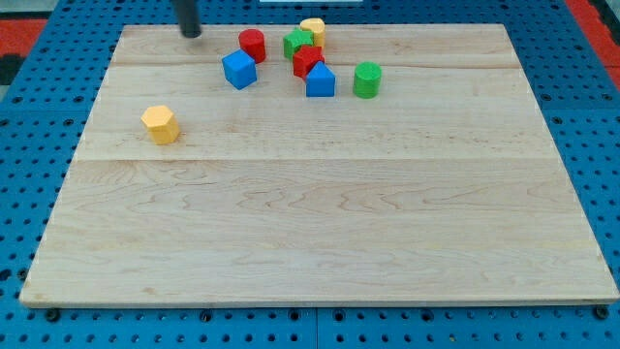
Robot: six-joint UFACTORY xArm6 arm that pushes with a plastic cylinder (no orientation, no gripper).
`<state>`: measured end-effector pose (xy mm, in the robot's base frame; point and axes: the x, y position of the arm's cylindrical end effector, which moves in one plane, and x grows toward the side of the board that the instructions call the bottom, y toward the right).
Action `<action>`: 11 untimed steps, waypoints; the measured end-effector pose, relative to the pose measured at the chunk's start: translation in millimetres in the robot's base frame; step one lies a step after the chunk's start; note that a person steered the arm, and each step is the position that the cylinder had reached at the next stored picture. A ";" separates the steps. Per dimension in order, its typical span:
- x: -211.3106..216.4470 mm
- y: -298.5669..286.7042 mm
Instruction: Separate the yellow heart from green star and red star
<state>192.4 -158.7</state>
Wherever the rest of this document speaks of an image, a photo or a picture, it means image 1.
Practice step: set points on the red cylinder block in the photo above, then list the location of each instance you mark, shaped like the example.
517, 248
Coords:
252, 42

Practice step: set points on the yellow heart block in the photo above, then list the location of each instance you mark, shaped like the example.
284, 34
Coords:
318, 29

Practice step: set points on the red star block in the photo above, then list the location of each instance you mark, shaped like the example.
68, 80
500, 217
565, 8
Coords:
305, 59

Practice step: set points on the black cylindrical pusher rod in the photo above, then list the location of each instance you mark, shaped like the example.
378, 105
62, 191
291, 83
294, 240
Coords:
188, 18

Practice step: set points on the blue cube block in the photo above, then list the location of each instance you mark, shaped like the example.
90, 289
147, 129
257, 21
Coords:
239, 69

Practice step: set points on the wooden board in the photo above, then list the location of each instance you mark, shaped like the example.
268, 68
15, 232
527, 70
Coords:
446, 189

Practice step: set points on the green star block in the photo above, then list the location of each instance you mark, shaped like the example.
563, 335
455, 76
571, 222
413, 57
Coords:
293, 42

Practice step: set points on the yellow hexagon block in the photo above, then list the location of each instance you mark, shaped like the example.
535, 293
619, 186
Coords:
161, 124

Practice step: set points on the blue triangle block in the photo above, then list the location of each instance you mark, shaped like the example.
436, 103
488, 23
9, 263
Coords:
320, 81

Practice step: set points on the green cylinder block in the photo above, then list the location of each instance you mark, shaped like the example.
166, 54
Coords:
367, 79

